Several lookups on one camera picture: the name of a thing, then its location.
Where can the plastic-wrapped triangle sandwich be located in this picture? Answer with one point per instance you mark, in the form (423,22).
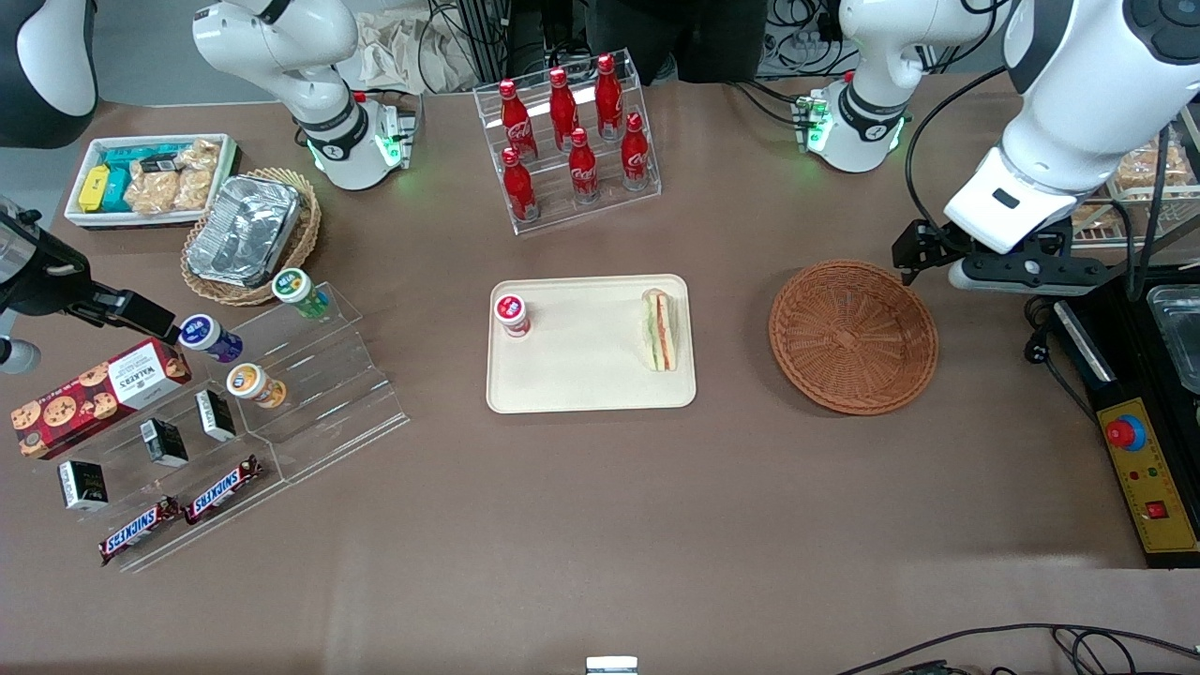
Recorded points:
(659,330)

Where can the light wicker basket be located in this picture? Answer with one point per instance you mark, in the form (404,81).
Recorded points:
(305,234)

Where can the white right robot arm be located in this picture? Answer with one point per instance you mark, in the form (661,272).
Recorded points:
(281,37)

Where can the green-lit arm base connector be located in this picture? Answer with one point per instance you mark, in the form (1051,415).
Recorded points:
(814,120)
(396,131)

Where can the purple-label white-cap bottle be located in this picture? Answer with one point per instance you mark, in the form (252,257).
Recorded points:
(208,336)

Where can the white plastic bin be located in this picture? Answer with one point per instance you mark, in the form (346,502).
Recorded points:
(80,220)

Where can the Walkers red shortbread box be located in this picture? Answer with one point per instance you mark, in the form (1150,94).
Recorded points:
(94,398)

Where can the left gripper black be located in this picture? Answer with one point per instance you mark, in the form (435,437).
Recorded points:
(923,243)

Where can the shiny metal pan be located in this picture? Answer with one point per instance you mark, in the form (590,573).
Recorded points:
(1177,337)

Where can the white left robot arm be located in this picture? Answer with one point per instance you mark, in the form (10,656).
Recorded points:
(1078,94)

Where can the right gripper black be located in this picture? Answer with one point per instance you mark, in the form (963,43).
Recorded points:
(47,292)

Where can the black appliance housing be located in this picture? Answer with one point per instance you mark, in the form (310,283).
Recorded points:
(1116,375)

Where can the clear acrylic stepped snack stand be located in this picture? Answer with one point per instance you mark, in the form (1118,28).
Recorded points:
(309,394)

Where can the teal snack box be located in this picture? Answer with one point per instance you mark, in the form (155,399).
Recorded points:
(136,156)
(117,190)

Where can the bread loaf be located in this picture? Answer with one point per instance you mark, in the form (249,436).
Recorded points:
(1153,167)

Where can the orange-label white-cap bottle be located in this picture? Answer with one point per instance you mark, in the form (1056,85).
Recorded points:
(251,384)

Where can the Snickers chocolate bar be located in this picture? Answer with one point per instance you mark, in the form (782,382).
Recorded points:
(223,489)
(141,532)

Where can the yellow snack box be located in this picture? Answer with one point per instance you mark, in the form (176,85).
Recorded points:
(94,187)

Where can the dark bulky background object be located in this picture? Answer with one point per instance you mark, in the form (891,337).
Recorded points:
(675,33)

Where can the red-label white-cap bottle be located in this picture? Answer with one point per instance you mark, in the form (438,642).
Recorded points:
(512,314)

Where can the clear acrylic bottle stand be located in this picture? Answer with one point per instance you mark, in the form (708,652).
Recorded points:
(562,217)

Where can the cream plastic tray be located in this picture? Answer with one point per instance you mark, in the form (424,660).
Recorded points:
(581,366)

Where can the small black carton box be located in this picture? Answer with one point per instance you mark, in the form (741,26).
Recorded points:
(216,415)
(84,486)
(165,443)

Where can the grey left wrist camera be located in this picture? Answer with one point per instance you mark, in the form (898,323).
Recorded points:
(1008,272)

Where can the brown wicker basket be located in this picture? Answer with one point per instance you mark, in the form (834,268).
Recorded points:
(853,337)

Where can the crumpled beige bag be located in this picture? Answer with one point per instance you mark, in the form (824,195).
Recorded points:
(403,52)

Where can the yellow emergency stop panel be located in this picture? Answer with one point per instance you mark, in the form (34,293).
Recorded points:
(1153,487)

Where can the red Coca-Cola bottle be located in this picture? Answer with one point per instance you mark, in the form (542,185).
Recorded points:
(562,108)
(583,167)
(516,120)
(635,153)
(608,96)
(518,187)

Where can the stacked aluminium foil trays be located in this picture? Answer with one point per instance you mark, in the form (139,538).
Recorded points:
(244,230)

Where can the clear cracker packet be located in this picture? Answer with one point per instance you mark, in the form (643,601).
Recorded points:
(152,192)
(197,173)

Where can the green-label white-cap bottle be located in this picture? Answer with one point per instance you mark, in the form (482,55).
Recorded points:
(298,289)

